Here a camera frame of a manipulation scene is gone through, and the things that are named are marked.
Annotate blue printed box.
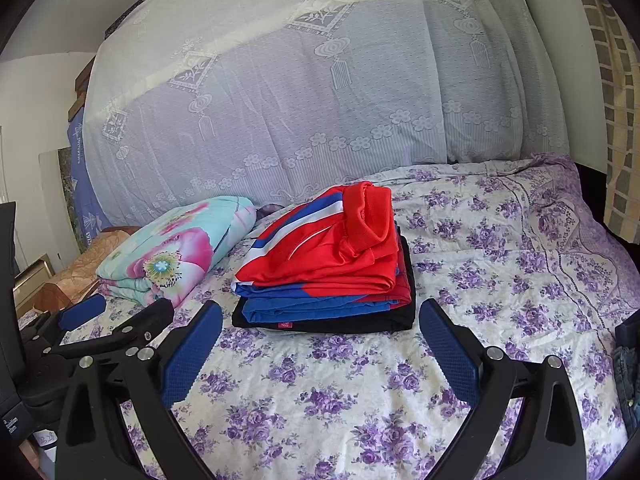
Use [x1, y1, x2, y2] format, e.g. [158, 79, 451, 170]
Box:
[66, 107, 113, 256]

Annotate brown patterned pillow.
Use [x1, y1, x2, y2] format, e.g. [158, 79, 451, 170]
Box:
[30, 227, 143, 311]

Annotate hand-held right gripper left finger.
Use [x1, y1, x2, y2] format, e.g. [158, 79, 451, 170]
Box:
[55, 300, 223, 480]

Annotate folded floral blanket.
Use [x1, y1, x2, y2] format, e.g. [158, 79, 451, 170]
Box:
[96, 196, 257, 308]

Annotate purple floral bedspread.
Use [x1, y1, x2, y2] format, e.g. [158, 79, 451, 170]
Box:
[17, 152, 640, 480]

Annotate white lace cover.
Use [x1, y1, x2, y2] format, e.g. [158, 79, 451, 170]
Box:
[82, 0, 573, 233]

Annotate grey picture board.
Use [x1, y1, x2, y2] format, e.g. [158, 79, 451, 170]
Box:
[40, 147, 77, 256]

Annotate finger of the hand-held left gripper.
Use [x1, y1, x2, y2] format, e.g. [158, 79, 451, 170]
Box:
[20, 294, 107, 347]
[45, 299, 175, 362]

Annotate folded blue garment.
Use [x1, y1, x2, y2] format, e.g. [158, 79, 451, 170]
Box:
[237, 284, 406, 323]

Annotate checkered curtain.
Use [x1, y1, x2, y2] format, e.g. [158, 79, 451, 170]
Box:
[570, 0, 640, 246]

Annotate folded black garment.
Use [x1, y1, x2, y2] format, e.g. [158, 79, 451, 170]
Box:
[231, 232, 417, 333]

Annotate red pants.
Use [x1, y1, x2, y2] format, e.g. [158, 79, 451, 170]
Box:
[234, 182, 412, 306]

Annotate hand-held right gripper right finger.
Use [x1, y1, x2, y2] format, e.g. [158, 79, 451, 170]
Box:
[419, 298, 587, 480]

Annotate blue jeans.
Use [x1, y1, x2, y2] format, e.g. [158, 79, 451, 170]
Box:
[614, 310, 640, 436]

